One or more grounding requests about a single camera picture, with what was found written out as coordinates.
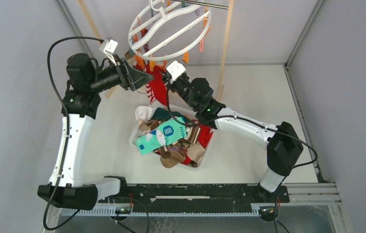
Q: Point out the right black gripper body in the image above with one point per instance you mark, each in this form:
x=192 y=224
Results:
x=177 y=86

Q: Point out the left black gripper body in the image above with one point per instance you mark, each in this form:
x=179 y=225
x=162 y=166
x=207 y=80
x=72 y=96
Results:
x=124 y=81

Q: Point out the mint green sock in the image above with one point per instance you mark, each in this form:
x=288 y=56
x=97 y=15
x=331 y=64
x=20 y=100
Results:
x=155 y=134

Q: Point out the white round clip hanger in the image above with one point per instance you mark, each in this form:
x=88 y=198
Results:
x=171 y=27

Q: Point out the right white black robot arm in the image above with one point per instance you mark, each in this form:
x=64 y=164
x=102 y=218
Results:
x=281 y=143

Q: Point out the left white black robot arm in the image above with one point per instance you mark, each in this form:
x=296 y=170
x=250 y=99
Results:
x=65 y=188

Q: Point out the brown striped socks pile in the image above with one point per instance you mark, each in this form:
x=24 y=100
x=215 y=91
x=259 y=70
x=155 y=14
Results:
x=195 y=152

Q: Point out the red white striped hanging sock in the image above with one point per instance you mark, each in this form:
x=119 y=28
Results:
x=155 y=89

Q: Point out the dark teal patterned sock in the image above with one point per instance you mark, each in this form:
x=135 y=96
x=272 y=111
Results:
x=161 y=114

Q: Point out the white sock in basket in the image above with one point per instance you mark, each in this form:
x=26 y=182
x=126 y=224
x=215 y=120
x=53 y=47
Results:
x=144 y=113

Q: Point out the translucent white laundry basket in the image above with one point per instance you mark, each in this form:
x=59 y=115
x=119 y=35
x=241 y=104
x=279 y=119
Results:
x=193 y=123

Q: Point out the red garment in basket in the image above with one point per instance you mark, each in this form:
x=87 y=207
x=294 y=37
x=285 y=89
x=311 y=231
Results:
x=205 y=135

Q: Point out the tan brown sock in basket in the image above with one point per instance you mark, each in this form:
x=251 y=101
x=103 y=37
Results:
x=171 y=157

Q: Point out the metal rack rod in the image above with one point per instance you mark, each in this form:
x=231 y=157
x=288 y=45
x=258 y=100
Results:
x=204 y=4

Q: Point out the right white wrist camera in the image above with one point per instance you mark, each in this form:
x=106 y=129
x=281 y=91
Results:
x=175 y=70

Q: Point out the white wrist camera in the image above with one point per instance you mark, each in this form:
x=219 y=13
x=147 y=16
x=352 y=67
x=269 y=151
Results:
x=108 y=47
x=175 y=70

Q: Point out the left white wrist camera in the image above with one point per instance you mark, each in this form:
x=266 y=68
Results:
x=108 y=47

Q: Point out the wooden hanger rack frame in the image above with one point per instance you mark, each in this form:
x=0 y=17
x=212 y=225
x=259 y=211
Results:
x=150 y=19

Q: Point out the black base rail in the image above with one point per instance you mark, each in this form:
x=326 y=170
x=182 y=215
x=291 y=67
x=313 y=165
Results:
x=237 y=198

